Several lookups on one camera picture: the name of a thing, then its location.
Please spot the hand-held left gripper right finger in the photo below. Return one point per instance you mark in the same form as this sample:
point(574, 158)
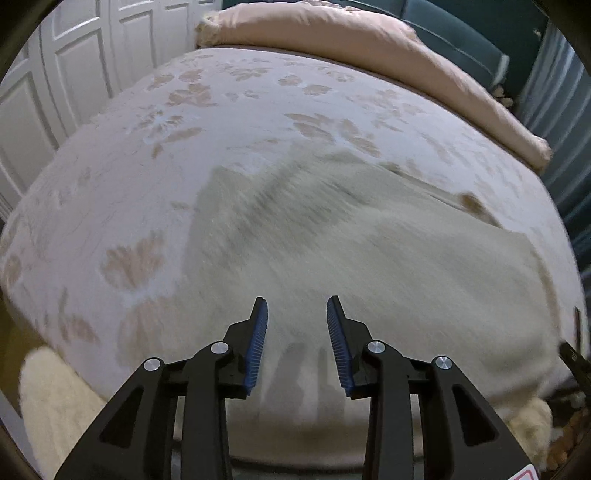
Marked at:
point(339, 344)

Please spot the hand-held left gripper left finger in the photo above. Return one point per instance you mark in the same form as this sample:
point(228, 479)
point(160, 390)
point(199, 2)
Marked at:
point(258, 344)

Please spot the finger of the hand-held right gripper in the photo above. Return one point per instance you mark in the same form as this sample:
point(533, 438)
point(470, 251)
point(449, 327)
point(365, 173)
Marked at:
point(575, 357)

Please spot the cream sweater with black hearts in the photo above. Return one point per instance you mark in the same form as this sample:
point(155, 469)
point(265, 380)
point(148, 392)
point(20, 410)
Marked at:
point(369, 267)

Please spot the bed with floral cover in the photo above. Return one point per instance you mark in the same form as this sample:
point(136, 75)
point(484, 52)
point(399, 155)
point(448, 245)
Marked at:
point(138, 184)

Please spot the cream fluffy rug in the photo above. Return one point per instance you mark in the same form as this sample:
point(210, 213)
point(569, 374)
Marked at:
point(55, 406)

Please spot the blue-grey curtain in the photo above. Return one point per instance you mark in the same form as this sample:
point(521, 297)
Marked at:
point(554, 115)

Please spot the small plush toy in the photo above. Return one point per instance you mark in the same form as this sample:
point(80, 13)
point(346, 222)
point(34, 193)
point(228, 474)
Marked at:
point(503, 96)

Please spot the pink duvet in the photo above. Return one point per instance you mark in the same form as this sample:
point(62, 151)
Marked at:
point(369, 46)

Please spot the teal padded headboard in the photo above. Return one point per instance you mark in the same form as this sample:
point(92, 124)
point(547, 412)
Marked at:
point(452, 41)

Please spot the white panelled wardrobe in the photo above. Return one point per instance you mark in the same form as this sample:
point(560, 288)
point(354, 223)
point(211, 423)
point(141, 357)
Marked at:
point(55, 83)

